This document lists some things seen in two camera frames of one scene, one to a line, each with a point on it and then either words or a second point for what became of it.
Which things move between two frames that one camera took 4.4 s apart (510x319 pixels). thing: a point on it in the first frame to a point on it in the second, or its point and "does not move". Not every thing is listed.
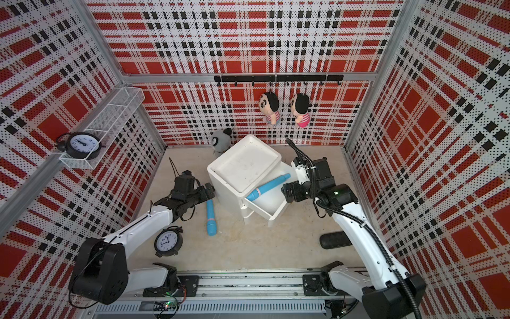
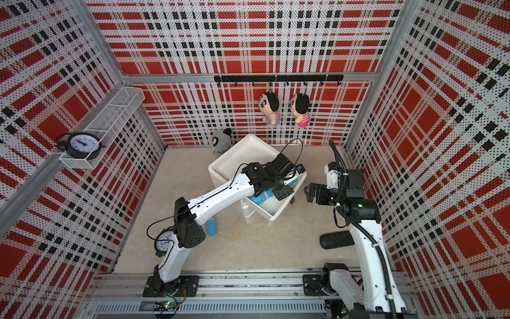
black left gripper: [204, 195] to [285, 193]
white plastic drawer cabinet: [246, 167] does not move
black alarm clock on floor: [169, 241] does not move
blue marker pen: [212, 227] does not move
